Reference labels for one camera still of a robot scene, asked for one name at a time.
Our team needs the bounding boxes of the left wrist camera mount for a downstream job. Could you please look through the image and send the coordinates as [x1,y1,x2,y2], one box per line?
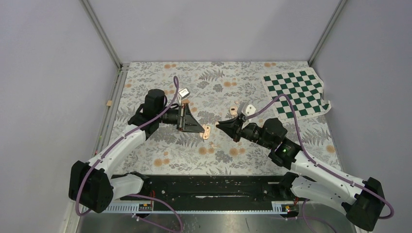
[177,88,190,105]

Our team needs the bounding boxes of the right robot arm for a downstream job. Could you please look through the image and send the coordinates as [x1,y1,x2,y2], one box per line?
[216,116,384,232]

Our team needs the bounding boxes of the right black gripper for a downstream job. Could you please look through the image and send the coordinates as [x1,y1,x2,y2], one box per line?
[217,114,274,149]

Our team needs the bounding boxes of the green white checkerboard sheet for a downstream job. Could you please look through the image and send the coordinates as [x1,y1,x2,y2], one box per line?
[261,67,331,122]

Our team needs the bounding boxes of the floral patterned table mat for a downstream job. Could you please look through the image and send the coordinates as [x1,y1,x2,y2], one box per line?
[110,62,341,175]

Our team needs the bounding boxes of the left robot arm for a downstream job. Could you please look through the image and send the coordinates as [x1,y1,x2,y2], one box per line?
[68,89,205,213]

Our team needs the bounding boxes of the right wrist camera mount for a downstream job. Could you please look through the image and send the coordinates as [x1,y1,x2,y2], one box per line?
[237,102,256,121]

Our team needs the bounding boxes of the beige earbud charging case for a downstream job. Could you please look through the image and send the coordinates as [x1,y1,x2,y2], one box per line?
[202,124,211,140]

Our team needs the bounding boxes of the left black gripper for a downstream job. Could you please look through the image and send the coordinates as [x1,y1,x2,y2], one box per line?
[156,103,205,133]

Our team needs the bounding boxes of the beige square case with earbud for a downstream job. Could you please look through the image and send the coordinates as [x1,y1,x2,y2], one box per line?
[229,107,238,116]

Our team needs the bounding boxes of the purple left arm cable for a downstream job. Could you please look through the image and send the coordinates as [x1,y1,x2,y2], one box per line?
[75,76,180,216]

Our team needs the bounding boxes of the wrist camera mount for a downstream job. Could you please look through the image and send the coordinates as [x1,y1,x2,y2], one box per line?
[177,88,190,105]
[237,102,256,121]

